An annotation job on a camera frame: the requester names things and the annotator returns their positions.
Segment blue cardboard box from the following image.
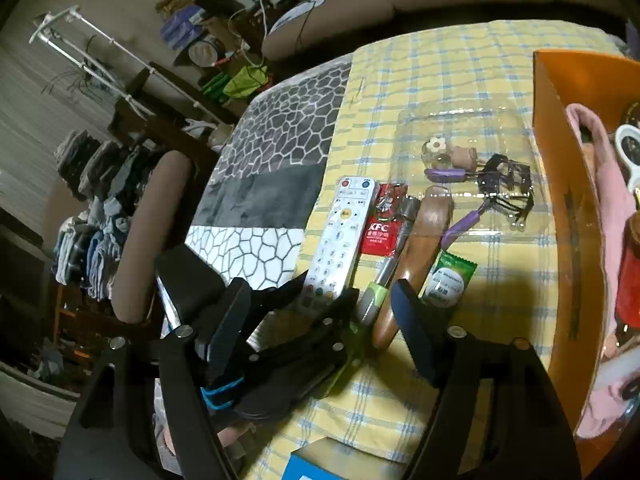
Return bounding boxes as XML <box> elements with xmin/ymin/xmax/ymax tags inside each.
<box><xmin>282</xmin><ymin>437</ymin><xmax>406</xmax><ymax>480</ymax></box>

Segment brown chair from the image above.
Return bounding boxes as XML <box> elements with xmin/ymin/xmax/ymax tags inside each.
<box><xmin>110</xmin><ymin>150</ymin><xmax>193</xmax><ymax>323</ymax></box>

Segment white remote control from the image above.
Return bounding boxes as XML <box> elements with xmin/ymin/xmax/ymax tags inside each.
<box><xmin>302</xmin><ymin>176</ymin><xmax>378</xmax><ymax>311</ymax></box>

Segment orange cardboard box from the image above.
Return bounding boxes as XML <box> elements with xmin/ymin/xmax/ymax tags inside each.
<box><xmin>531</xmin><ymin>49</ymin><xmax>640</xmax><ymax>466</ymax></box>

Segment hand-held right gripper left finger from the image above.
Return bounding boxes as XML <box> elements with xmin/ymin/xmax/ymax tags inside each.
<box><xmin>52</xmin><ymin>277</ymin><xmax>253</xmax><ymax>480</ymax></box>

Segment hanging clothes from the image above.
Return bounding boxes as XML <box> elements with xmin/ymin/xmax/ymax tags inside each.
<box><xmin>52</xmin><ymin>130</ymin><xmax>166</xmax><ymax>301</ymax></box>

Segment green bag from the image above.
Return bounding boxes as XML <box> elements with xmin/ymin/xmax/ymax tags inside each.
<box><xmin>222</xmin><ymin>65</ymin><xmax>268</xmax><ymax>101</ymax></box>

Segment green snack packet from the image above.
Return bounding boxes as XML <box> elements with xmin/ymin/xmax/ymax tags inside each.
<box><xmin>420</xmin><ymin>251</ymin><xmax>478</xmax><ymax>308</ymax></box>

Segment purple-handled eyelash curler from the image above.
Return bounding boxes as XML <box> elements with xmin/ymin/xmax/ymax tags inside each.
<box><xmin>440</xmin><ymin>199</ymin><xmax>495</xmax><ymax>251</ymax></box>

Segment pink cloth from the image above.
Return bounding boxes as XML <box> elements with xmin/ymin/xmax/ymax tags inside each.
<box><xmin>565</xmin><ymin>102</ymin><xmax>640</xmax><ymax>436</ymax></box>

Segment clear plastic tray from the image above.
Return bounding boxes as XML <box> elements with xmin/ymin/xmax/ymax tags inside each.
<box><xmin>397</xmin><ymin>107</ymin><xmax>556</xmax><ymax>241</ymax></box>

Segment yellow plaid tablecloth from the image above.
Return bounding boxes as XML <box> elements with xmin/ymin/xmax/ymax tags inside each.
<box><xmin>240</xmin><ymin>20</ymin><xmax>631</xmax><ymax>480</ymax></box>

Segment wooden-handled brush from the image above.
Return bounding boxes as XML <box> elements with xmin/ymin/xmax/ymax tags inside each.
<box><xmin>372</xmin><ymin>185</ymin><xmax>453</xmax><ymax>351</ymax></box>

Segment round metal tin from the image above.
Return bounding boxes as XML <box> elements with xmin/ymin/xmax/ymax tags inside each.
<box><xmin>189</xmin><ymin>40</ymin><xmax>221</xmax><ymax>68</ymax></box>

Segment purple boxes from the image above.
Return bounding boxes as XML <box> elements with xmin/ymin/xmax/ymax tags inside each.
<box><xmin>161</xmin><ymin>6</ymin><xmax>206</xmax><ymax>51</ymax></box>

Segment red sauce packet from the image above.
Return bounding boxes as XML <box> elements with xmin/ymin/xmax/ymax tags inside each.
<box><xmin>361</xmin><ymin>182</ymin><xmax>410</xmax><ymax>256</ymax></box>

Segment grey patterned blanket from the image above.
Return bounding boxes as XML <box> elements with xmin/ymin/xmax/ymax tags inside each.
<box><xmin>185</xmin><ymin>57</ymin><xmax>353</xmax><ymax>291</ymax></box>

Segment green-handled tool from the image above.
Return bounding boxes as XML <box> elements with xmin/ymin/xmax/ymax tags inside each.
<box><xmin>356</xmin><ymin>197</ymin><xmax>421</xmax><ymax>326</ymax></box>

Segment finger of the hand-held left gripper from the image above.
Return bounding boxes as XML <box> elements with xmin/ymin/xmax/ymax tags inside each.
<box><xmin>240</xmin><ymin>287</ymin><xmax>360</xmax><ymax>376</ymax></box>
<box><xmin>247</xmin><ymin>271</ymin><xmax>308</xmax><ymax>333</ymax></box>

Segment red-labelled glass jar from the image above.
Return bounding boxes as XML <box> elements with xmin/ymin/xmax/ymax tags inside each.
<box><xmin>616</xmin><ymin>210</ymin><xmax>640</xmax><ymax>331</ymax></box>

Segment white drying rack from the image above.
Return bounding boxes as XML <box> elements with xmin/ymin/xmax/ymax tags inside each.
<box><xmin>30</xmin><ymin>5</ymin><xmax>236</xmax><ymax>126</ymax></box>

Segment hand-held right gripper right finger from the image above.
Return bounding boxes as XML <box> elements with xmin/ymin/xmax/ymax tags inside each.
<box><xmin>390</xmin><ymin>280</ymin><xmax>583</xmax><ymax>480</ymax></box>

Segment small corked glass bottle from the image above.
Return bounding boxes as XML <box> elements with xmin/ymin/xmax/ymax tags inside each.
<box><xmin>422</xmin><ymin>136</ymin><xmax>476</xmax><ymax>171</ymax></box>

